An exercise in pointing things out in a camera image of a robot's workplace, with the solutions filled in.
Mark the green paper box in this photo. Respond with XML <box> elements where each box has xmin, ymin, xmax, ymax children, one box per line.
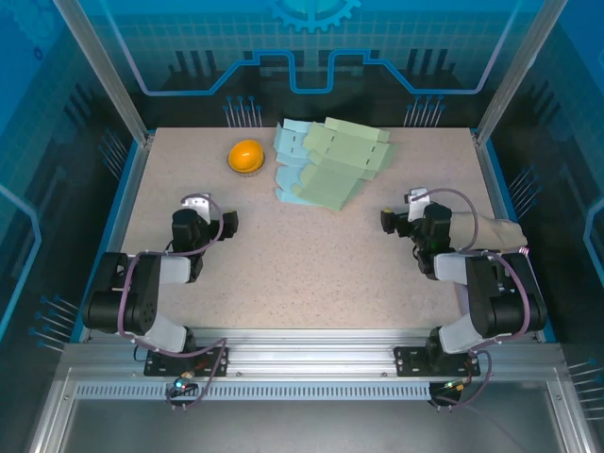
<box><xmin>291</xmin><ymin>116</ymin><xmax>400</xmax><ymax>213</ymax></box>

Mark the blue paper box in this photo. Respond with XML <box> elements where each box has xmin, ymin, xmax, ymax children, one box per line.
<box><xmin>273</xmin><ymin>119</ymin><xmax>327</xmax><ymax>205</ymax></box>

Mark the beige folded cloth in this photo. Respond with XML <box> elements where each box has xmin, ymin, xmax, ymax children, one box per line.
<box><xmin>452</xmin><ymin>210</ymin><xmax>528</xmax><ymax>251</ymax></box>

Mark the orange dome-shaped tart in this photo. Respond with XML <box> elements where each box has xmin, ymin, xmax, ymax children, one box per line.
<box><xmin>226</xmin><ymin>138</ymin><xmax>267</xmax><ymax>178</ymax></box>

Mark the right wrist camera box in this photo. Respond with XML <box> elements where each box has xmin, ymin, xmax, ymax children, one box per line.
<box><xmin>408</xmin><ymin>188</ymin><xmax>430</xmax><ymax>223</ymax></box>

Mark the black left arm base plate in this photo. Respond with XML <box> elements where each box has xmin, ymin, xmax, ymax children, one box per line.
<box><xmin>143</xmin><ymin>346</ymin><xmax>230</xmax><ymax>378</ymax></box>

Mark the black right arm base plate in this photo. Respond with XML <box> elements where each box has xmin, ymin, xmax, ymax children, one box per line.
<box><xmin>394</xmin><ymin>346</ymin><xmax>481</xmax><ymax>378</ymax></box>

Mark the aluminium mounting rail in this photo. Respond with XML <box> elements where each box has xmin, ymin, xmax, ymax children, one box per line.
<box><xmin>60</xmin><ymin>327</ymin><xmax>567</xmax><ymax>384</ymax></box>

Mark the slotted grey cable duct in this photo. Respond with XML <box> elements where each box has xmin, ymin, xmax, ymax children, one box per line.
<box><xmin>74</xmin><ymin>381</ymin><xmax>433</xmax><ymax>402</ymax></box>

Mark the aluminium frame post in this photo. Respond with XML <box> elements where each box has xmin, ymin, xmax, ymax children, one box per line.
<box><xmin>474</xmin><ymin>0</ymin><xmax>570</xmax><ymax>146</ymax></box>
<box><xmin>51</xmin><ymin>0</ymin><xmax>155</xmax><ymax>146</ymax></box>

